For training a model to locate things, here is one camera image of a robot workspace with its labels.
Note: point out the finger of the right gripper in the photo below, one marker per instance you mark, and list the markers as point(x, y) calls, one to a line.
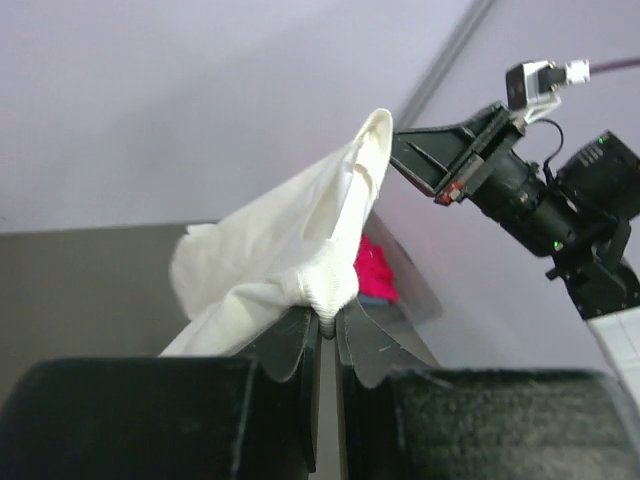
point(439, 161)

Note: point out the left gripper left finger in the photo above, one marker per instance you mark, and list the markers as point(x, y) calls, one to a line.
point(268, 399)

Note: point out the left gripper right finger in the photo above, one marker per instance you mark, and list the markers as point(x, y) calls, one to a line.
point(384, 392)

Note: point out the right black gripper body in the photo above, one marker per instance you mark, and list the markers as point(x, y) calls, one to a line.
point(484, 170)

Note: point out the white t shirt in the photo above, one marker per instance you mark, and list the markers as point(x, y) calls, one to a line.
point(295, 245)

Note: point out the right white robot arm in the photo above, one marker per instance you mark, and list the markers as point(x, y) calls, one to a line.
point(579, 216)

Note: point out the blue t shirt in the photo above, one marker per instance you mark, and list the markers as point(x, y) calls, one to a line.
point(373, 302)

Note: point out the pink t shirt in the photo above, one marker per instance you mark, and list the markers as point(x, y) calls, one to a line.
point(375, 277)

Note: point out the clear plastic bin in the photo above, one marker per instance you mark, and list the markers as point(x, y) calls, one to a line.
point(417, 304)

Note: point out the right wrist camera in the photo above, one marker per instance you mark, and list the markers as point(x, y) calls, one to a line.
point(526, 99)

